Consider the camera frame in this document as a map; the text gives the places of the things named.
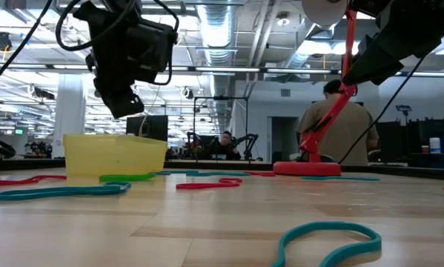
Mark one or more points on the black background rig frame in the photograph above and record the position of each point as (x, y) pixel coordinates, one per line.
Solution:
(221, 98)

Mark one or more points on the black background robot arm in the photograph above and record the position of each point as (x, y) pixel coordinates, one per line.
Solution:
(249, 142)

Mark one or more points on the standing person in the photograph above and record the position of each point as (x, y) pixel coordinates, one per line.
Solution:
(355, 126)

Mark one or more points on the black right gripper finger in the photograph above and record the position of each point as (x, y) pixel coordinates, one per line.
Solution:
(373, 63)

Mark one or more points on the yellow translucent plastic bin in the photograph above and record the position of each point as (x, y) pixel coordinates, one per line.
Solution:
(114, 155)

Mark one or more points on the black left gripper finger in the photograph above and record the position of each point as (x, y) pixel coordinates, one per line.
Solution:
(119, 102)

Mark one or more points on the small red cup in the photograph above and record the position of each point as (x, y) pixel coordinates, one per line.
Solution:
(425, 149)

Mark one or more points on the black cabinets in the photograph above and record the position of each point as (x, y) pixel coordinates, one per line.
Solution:
(414, 142)

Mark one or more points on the white plastic container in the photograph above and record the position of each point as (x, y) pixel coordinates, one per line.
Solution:
(435, 145)

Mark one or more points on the silver ceiling duct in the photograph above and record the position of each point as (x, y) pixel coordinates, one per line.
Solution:
(218, 33)

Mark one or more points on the seated person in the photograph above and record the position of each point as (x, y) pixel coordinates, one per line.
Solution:
(225, 142)

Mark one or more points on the teal rubber band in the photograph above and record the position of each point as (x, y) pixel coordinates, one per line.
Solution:
(370, 244)
(51, 192)
(221, 173)
(162, 172)
(336, 178)

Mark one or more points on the black monitor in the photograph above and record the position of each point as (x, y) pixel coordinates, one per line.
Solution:
(153, 128)

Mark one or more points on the white building column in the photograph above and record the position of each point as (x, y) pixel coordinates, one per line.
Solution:
(69, 115)

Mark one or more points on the red desk lamp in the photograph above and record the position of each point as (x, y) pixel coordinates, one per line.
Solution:
(307, 168)

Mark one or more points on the green rubber band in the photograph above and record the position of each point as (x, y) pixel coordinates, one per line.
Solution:
(125, 178)

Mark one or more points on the green exit sign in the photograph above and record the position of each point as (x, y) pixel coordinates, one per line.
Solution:
(19, 131)

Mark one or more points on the tripod light panel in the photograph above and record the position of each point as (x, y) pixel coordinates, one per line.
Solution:
(403, 108)

